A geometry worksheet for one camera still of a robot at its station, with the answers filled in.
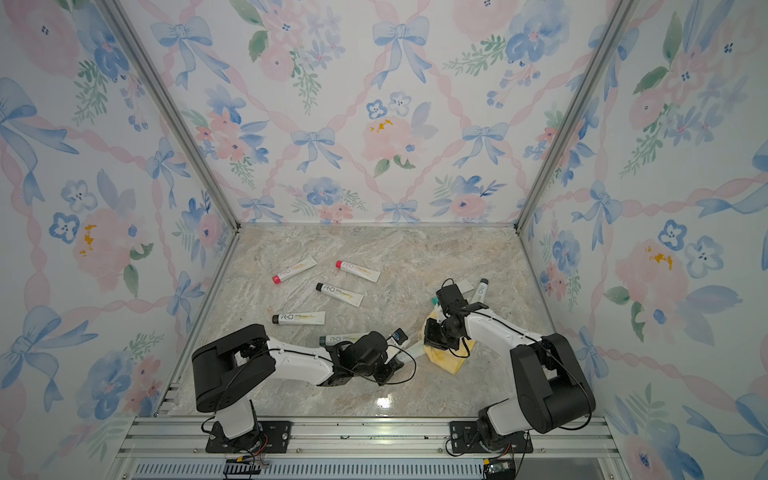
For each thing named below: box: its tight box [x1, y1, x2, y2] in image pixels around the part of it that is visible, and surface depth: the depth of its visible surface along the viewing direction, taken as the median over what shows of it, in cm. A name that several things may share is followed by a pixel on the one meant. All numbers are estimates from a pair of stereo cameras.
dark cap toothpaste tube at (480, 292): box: [470, 278, 489, 305], surface depth 100 cm
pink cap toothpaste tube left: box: [272, 255, 317, 285], surface depth 107 cm
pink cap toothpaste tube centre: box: [335, 260, 381, 283], surface depth 108 cm
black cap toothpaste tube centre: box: [315, 282, 365, 307], surface depth 101 cm
